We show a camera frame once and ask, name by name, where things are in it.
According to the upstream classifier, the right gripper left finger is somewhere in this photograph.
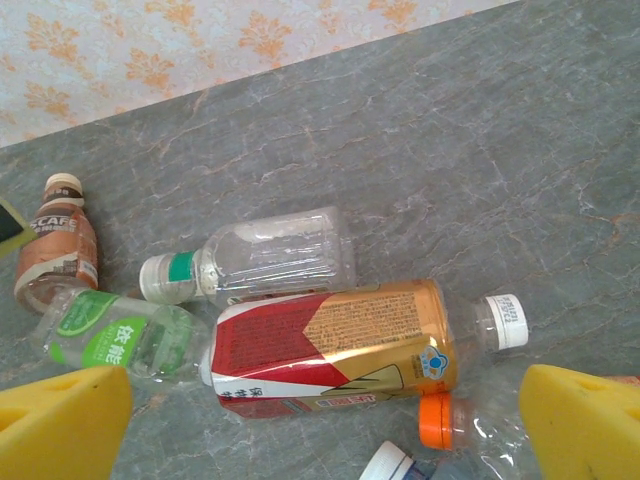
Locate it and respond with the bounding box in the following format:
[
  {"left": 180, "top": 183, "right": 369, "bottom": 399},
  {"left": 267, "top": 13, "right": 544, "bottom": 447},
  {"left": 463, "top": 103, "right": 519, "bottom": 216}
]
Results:
[{"left": 0, "top": 364, "right": 134, "bottom": 480}]

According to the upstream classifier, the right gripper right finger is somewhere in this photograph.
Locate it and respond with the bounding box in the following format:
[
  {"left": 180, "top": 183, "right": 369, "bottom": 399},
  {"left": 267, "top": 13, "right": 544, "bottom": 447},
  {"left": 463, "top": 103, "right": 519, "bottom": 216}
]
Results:
[{"left": 518, "top": 363, "right": 640, "bottom": 480}]

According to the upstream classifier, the brown coffee bottle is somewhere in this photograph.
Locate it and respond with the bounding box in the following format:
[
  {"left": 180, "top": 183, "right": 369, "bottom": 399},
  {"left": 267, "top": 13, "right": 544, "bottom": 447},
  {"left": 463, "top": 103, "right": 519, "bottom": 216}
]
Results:
[{"left": 13, "top": 172, "right": 100, "bottom": 316}]

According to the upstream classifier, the green label clear bottle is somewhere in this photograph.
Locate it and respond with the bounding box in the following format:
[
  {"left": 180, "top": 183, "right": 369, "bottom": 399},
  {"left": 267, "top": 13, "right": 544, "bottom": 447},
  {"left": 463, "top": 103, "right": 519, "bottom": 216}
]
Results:
[{"left": 29, "top": 287, "right": 214, "bottom": 394}]

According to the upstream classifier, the orange label bottle orange cap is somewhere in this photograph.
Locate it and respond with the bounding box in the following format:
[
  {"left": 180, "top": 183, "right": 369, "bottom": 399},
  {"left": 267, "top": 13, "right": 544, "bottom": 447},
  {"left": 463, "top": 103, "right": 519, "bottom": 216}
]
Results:
[{"left": 418, "top": 391, "right": 536, "bottom": 480}]

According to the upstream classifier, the clear bottle blue-white cap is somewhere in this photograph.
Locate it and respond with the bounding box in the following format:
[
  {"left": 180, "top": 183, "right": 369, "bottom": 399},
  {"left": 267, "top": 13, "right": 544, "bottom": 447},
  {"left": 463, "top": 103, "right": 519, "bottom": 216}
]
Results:
[{"left": 358, "top": 439, "right": 451, "bottom": 480}]

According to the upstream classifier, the clear bottle green neck band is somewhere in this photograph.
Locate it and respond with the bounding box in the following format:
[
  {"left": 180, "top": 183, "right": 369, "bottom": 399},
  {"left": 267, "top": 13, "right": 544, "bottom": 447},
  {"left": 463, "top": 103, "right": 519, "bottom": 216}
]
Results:
[{"left": 138, "top": 205, "right": 359, "bottom": 309}]

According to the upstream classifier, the red and gold tea bottle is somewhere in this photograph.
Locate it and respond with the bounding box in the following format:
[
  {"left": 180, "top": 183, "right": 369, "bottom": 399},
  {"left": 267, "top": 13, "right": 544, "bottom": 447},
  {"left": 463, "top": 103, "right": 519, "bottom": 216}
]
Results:
[{"left": 199, "top": 278, "right": 531, "bottom": 422}]

